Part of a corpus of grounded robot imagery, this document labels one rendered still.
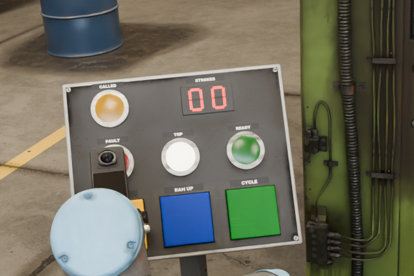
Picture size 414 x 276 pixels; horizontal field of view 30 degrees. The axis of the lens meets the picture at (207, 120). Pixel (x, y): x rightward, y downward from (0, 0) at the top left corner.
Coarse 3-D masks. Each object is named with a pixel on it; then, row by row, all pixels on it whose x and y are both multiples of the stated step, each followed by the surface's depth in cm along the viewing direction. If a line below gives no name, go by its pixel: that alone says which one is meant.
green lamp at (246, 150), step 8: (240, 136) 118; (248, 136) 118; (232, 144) 118; (240, 144) 118; (248, 144) 118; (256, 144) 118; (232, 152) 118; (240, 152) 118; (248, 152) 118; (256, 152) 118; (240, 160) 117; (248, 160) 117
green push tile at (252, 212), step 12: (228, 192) 116; (240, 192) 116; (252, 192) 116; (264, 192) 116; (228, 204) 116; (240, 204) 116; (252, 204) 116; (264, 204) 116; (276, 204) 116; (228, 216) 117; (240, 216) 116; (252, 216) 116; (264, 216) 116; (276, 216) 116; (240, 228) 115; (252, 228) 116; (264, 228) 116; (276, 228) 116
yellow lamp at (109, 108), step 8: (104, 96) 118; (112, 96) 118; (96, 104) 118; (104, 104) 118; (112, 104) 118; (120, 104) 118; (96, 112) 118; (104, 112) 118; (112, 112) 118; (120, 112) 118; (104, 120) 118; (112, 120) 118
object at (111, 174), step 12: (96, 156) 100; (108, 156) 100; (120, 156) 100; (96, 168) 99; (108, 168) 99; (120, 168) 99; (96, 180) 98; (108, 180) 98; (120, 180) 98; (120, 192) 97
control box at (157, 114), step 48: (96, 96) 118; (144, 96) 119; (192, 96) 119; (240, 96) 119; (96, 144) 117; (144, 144) 118; (192, 144) 118; (288, 144) 119; (144, 192) 116; (192, 192) 117; (288, 192) 117; (240, 240) 116; (288, 240) 116
